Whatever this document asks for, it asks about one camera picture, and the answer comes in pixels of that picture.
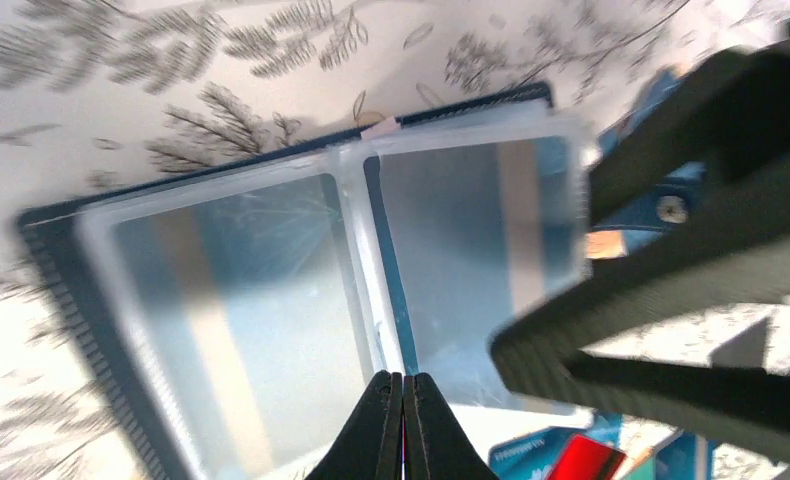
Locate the floral patterned table mat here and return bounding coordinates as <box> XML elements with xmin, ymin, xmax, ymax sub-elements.
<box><xmin>0</xmin><ymin>1</ymin><xmax>790</xmax><ymax>479</ymax></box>

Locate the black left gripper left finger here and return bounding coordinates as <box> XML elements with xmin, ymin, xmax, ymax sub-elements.
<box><xmin>306</xmin><ymin>371</ymin><xmax>403</xmax><ymax>480</ymax></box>

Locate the blue card with logo centre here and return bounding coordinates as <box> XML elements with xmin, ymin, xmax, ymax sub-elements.
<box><xmin>488</xmin><ymin>413</ymin><xmax>623</xmax><ymax>480</ymax></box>

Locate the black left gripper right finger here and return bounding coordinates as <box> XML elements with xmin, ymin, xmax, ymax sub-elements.
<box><xmin>405</xmin><ymin>373</ymin><xmax>497</xmax><ymax>480</ymax></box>

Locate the blue denim card holder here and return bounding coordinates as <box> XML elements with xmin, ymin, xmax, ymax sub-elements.
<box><xmin>18</xmin><ymin>84</ymin><xmax>588</xmax><ymax>479</ymax></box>

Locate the red card centre pile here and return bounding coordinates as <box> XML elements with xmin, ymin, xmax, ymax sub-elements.
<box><xmin>546</xmin><ymin>435</ymin><xmax>626</xmax><ymax>480</ymax></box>

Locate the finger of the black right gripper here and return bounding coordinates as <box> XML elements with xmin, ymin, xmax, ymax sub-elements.
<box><xmin>491</xmin><ymin>231</ymin><xmax>790</xmax><ymax>464</ymax></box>
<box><xmin>589</xmin><ymin>37</ymin><xmax>790</xmax><ymax>224</ymax></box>

